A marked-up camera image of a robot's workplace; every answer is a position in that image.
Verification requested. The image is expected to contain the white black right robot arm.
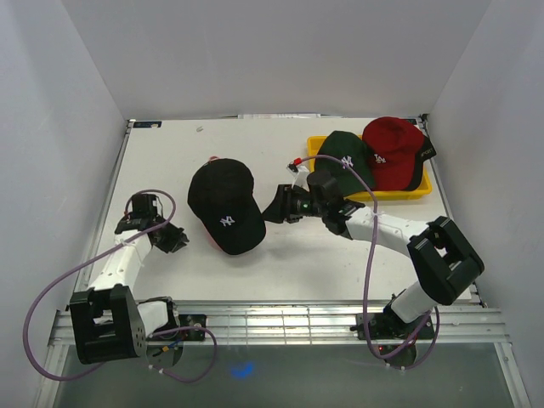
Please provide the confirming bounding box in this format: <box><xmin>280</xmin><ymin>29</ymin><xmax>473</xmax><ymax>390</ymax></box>
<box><xmin>263</xmin><ymin>171</ymin><xmax>485</xmax><ymax>337</ymax></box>

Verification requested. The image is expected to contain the aluminium front rail frame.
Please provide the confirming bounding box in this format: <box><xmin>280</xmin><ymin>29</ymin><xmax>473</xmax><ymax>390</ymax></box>
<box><xmin>35</xmin><ymin>303</ymin><xmax>532</xmax><ymax>407</ymax></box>

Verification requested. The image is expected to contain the pink baseball cap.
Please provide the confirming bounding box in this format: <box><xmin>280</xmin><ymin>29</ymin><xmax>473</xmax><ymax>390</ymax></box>
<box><xmin>202</xmin><ymin>156</ymin><xmax>221</xmax><ymax>251</ymax></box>

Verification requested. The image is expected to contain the dark green Yankees cap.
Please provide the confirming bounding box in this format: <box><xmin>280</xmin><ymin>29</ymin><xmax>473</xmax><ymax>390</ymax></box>
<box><xmin>314</xmin><ymin>130</ymin><xmax>376</xmax><ymax>196</ymax></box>

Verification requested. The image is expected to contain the black sport baseball cap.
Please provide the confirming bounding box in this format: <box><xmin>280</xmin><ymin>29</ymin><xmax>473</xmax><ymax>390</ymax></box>
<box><xmin>407</xmin><ymin>136</ymin><xmax>437</xmax><ymax>191</ymax></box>

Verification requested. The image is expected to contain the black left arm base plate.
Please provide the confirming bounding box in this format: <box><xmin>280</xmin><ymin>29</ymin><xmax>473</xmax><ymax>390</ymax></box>
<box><xmin>149</xmin><ymin>314</ymin><xmax>207</xmax><ymax>343</ymax></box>

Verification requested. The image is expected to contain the yellow plastic bin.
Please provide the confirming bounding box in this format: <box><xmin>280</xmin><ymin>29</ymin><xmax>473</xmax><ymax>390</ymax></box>
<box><xmin>307</xmin><ymin>135</ymin><xmax>433</xmax><ymax>202</ymax></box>

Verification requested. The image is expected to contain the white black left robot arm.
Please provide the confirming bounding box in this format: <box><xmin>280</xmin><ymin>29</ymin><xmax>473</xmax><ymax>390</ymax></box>
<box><xmin>69</xmin><ymin>190</ymin><xmax>189</xmax><ymax>365</ymax></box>

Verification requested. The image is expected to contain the red baseball cap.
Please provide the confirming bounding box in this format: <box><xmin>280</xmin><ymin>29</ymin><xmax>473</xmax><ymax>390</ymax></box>
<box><xmin>362</xmin><ymin>116</ymin><xmax>426</xmax><ymax>191</ymax></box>

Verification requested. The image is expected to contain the black Yankees baseball cap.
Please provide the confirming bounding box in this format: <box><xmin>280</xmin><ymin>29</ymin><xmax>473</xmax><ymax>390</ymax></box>
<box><xmin>187</xmin><ymin>158</ymin><xmax>266</xmax><ymax>256</ymax></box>

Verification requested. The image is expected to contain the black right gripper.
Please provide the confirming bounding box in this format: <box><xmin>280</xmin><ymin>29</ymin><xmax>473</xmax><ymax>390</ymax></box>
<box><xmin>259</xmin><ymin>184</ymin><xmax>326</xmax><ymax>224</ymax></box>

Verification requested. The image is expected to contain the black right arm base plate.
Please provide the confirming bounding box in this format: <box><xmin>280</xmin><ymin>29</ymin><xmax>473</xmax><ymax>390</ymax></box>
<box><xmin>367</xmin><ymin>310</ymin><xmax>435</xmax><ymax>341</ymax></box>

